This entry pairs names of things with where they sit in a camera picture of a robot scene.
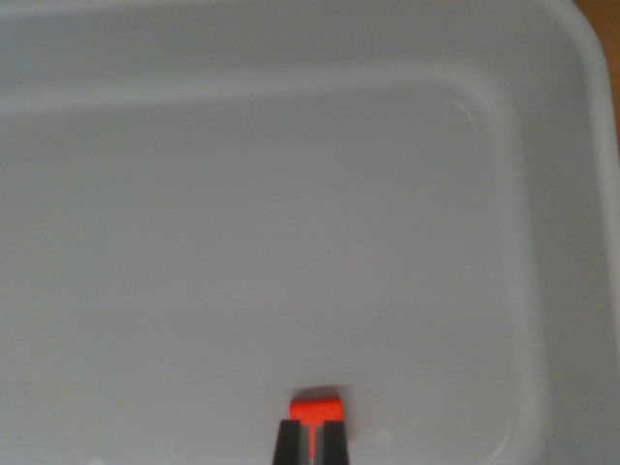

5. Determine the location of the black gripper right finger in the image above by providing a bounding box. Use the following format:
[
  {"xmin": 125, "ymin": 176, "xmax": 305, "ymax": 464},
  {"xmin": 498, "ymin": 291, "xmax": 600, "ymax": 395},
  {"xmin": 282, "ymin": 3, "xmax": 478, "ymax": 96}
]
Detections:
[{"xmin": 313, "ymin": 418, "xmax": 351, "ymax": 465}]

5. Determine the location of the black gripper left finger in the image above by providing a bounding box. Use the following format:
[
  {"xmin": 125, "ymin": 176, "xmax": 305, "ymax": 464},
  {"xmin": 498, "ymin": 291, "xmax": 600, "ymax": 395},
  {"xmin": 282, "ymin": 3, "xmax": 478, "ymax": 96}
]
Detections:
[{"xmin": 271, "ymin": 418, "xmax": 309, "ymax": 465}]

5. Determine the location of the red block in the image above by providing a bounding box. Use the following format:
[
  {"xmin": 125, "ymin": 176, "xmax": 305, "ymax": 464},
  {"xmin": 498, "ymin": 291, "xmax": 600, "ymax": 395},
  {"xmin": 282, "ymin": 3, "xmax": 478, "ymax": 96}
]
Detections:
[{"xmin": 289, "ymin": 396, "xmax": 346, "ymax": 457}]

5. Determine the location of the white plastic bin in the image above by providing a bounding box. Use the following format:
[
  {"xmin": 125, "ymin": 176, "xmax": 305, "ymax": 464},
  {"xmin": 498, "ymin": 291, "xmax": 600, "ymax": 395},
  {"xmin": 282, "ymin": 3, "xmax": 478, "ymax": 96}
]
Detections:
[{"xmin": 0, "ymin": 0, "xmax": 620, "ymax": 465}]

